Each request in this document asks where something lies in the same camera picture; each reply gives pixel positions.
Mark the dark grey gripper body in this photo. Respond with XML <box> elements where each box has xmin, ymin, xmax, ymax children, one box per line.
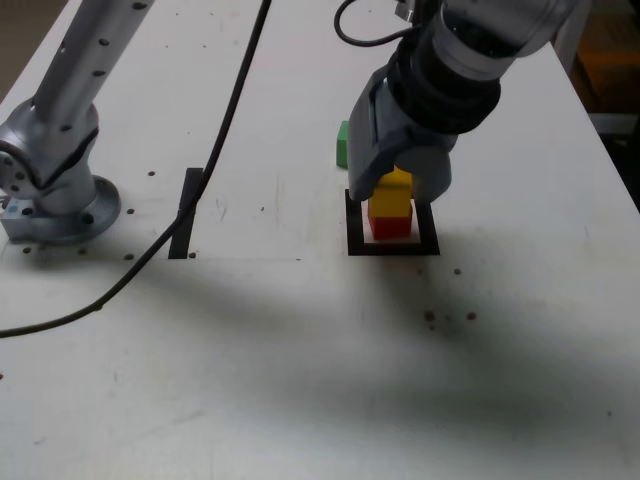
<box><xmin>379</xmin><ymin>81</ymin><xmax>460</xmax><ymax>152</ymax></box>

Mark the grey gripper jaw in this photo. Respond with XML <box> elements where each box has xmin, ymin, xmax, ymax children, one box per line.
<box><xmin>393</xmin><ymin>142</ymin><xmax>455</xmax><ymax>203</ymax></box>
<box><xmin>347</xmin><ymin>74</ymin><xmax>417</xmax><ymax>203</ymax></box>

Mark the green cube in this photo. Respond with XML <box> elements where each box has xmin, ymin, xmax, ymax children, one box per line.
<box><xmin>335</xmin><ymin>120</ymin><xmax>351</xmax><ymax>170</ymax></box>

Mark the yellow cube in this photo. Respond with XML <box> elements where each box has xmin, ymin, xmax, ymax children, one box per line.
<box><xmin>368</xmin><ymin>167</ymin><xmax>414</xmax><ymax>219</ymax></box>

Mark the red cube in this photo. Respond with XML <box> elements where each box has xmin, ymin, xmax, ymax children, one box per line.
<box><xmin>367</xmin><ymin>198</ymin><xmax>414</xmax><ymax>241</ymax></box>

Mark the black tape square outline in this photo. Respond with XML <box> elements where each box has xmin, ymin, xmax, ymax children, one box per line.
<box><xmin>344</xmin><ymin>188</ymin><xmax>441</xmax><ymax>258</ymax></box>

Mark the black tape strip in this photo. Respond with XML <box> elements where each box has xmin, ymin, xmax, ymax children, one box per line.
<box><xmin>167</xmin><ymin>167</ymin><xmax>205</xmax><ymax>260</ymax></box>

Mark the brown cardboard box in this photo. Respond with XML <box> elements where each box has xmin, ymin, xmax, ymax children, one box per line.
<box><xmin>574</xmin><ymin>37</ymin><xmax>640</xmax><ymax>114</ymax></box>

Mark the black gripper camera mount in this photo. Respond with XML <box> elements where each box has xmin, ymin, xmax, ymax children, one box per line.
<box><xmin>393</xmin><ymin>0</ymin><xmax>426</xmax><ymax>22</ymax></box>

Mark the short black camera cable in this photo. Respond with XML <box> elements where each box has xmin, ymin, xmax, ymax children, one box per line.
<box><xmin>333</xmin><ymin>0</ymin><xmax>416</xmax><ymax>49</ymax></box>

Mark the long black cable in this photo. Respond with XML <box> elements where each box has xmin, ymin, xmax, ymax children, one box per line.
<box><xmin>0</xmin><ymin>0</ymin><xmax>274</xmax><ymax>339</ymax></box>

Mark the white metal frame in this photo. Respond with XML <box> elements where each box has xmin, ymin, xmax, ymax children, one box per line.
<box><xmin>552</xmin><ymin>0</ymin><xmax>640</xmax><ymax>136</ymax></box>

